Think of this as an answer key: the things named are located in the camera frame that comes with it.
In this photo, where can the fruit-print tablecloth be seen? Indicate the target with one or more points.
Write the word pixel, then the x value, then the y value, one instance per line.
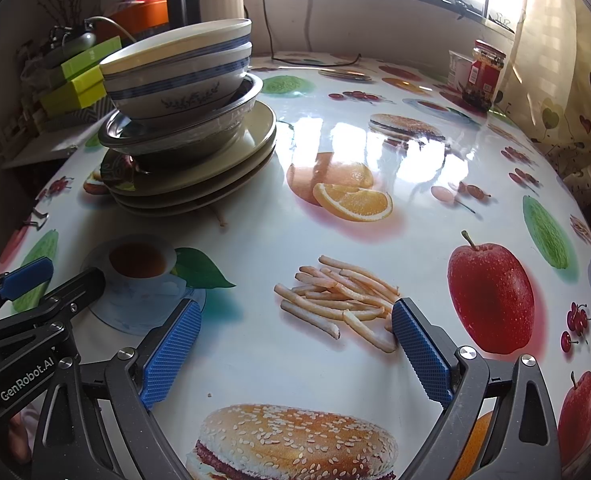
pixel 325 240

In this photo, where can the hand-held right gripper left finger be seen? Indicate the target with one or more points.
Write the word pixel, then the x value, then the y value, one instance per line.
pixel 173 352

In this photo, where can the woven basket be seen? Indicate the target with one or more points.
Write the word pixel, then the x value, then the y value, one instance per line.
pixel 98 110

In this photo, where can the red-lidded glass jar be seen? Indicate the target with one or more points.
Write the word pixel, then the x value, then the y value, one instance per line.
pixel 483 75

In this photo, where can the cream yellow plate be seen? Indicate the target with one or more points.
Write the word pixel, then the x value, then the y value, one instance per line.
pixel 225 170
pixel 185 211
pixel 200 199

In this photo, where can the orange box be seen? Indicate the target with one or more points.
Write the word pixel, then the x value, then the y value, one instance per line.
pixel 145 15

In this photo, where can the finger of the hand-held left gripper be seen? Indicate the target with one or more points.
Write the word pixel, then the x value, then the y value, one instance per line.
pixel 25 274
pixel 80 287

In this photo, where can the white plastic tub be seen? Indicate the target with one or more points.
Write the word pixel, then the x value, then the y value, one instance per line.
pixel 458 70

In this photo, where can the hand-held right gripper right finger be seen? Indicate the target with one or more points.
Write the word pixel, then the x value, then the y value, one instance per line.
pixel 418 352

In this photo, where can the white blue-striped ceramic bowl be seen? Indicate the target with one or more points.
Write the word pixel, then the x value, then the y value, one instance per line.
pixel 175 50
pixel 175 95

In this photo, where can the dark grey gadget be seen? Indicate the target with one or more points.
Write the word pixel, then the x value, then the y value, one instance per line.
pixel 78 42

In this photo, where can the stainless steel bowl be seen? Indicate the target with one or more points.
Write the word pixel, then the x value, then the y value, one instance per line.
pixel 190 135

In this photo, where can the black binder clip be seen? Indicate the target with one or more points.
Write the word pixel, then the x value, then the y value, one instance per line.
pixel 500 19
pixel 38 220

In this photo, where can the cream heart-print curtain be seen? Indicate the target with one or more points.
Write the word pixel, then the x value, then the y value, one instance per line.
pixel 565 85

